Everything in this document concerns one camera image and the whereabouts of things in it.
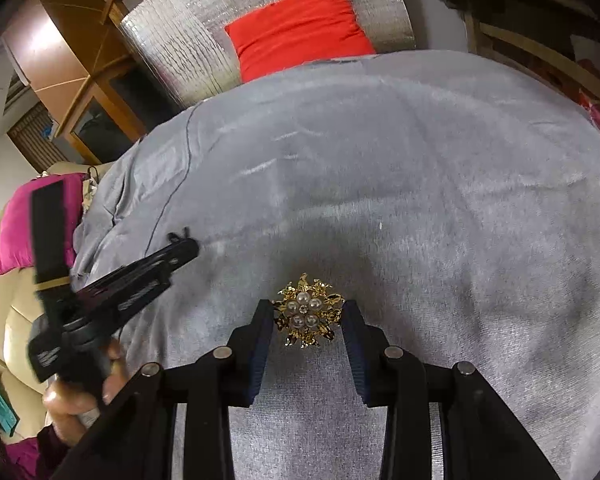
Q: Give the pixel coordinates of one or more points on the silver foil insulation board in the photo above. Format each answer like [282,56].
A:
[184,46]

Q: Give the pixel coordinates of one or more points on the gold pearl brooch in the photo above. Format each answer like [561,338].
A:
[307,312]

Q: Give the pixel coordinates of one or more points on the black beaded bow scrunchie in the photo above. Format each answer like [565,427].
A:
[180,234]

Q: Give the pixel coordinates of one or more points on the wooden cabinet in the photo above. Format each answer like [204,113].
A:
[99,95]

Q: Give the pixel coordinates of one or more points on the beige leather sofa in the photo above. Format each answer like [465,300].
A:
[19,307]

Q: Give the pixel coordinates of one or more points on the magenta pillow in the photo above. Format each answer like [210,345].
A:
[16,251]

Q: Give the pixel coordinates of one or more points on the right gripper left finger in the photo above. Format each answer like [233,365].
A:
[134,438]

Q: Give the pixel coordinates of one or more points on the person's left hand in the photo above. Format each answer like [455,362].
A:
[65,403]

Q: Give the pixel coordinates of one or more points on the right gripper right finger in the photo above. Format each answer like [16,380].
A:
[481,436]

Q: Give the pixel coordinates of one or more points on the grey bed blanket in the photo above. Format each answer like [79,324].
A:
[455,200]

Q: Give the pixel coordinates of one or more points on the red cushion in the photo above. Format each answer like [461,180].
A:
[288,33]

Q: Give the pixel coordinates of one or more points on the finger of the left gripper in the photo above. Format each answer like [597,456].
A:
[109,303]
[48,237]

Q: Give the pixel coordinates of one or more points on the wooden shelf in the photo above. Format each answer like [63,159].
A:
[555,41]

